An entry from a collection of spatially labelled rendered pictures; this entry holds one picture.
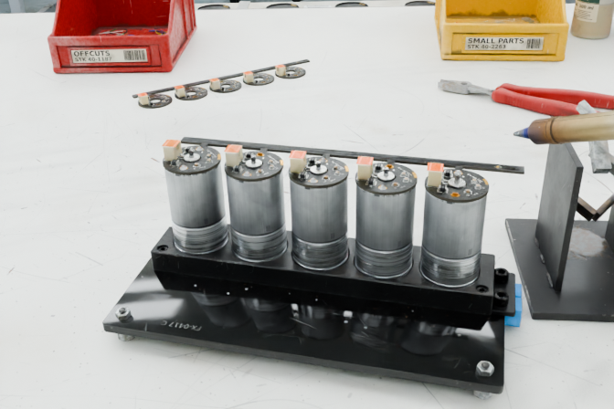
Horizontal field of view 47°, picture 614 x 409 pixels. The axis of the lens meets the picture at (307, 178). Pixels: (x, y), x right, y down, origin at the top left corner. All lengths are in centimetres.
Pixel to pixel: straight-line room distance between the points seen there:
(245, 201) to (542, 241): 14
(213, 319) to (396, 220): 9
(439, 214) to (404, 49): 36
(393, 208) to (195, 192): 8
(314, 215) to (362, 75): 29
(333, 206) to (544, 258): 11
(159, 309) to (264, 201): 6
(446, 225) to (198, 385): 11
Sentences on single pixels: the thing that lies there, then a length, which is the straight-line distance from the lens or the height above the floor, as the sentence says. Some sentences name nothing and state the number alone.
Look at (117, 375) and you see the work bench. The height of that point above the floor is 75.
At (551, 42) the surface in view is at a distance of 61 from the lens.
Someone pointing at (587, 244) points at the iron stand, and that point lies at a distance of 37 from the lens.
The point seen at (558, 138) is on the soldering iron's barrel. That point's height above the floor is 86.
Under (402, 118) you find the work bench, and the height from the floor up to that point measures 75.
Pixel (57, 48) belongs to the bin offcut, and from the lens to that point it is 61.
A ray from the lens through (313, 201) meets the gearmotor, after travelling 28.
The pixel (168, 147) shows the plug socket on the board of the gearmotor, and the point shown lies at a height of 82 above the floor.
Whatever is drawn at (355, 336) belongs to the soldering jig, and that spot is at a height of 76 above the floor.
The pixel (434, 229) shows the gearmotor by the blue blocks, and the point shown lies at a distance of 28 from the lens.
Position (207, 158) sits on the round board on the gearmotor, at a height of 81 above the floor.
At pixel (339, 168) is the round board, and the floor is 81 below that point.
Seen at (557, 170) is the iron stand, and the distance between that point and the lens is 33.
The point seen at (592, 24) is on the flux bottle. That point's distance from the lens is 67.
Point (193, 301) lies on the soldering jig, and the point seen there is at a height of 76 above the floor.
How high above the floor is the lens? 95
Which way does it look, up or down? 29 degrees down
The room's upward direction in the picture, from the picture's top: 2 degrees counter-clockwise
